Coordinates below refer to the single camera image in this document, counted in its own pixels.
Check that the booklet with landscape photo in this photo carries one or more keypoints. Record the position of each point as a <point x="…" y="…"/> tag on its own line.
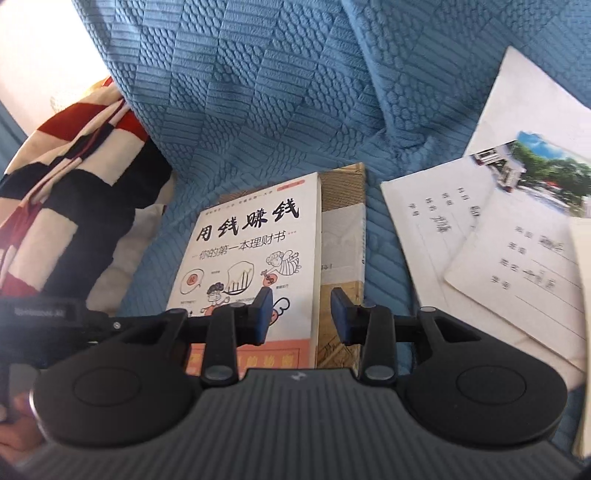
<point x="531" y="101"/>

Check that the tan book with painted cover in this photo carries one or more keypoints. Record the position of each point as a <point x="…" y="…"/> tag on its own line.
<point x="341" y="184"/>

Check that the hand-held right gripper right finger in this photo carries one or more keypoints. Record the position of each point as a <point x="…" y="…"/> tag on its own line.
<point x="340" y="318"/>

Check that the red black white checkered blanket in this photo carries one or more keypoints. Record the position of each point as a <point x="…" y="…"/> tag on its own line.
<point x="55" y="152"/>

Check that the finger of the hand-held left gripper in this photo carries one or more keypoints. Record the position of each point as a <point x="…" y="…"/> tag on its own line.
<point x="115" y="326"/>

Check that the person's left hand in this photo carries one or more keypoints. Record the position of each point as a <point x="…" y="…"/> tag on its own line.
<point x="18" y="436"/>

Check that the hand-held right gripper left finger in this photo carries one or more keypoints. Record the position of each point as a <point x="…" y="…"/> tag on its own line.
<point x="262" y="318"/>

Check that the white book with cartoon cover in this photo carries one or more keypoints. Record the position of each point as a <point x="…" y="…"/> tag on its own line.
<point x="249" y="230"/>

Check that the cream notebook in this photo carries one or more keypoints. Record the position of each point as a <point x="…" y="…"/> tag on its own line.
<point x="582" y="249"/>

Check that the blue textured sofa cover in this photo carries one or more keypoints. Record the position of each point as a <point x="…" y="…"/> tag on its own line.
<point x="258" y="92"/>

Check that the white notebook with photo cover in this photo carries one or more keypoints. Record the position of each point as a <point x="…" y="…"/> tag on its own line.
<point x="531" y="258"/>

